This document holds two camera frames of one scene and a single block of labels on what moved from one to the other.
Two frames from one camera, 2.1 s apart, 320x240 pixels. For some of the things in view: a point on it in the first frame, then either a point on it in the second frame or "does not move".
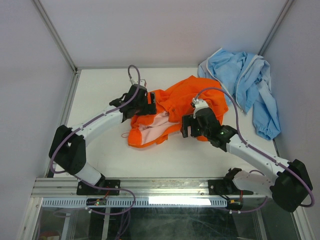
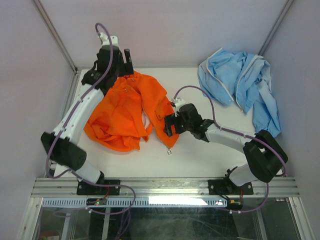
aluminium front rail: x=142 y=187 does not move
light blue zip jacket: x=248 y=77 does not move
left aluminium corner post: x=73 y=65 does not move
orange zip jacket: x=172 y=102 -> x=120 y=116
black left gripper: x=150 y=108 -> x=127 y=67
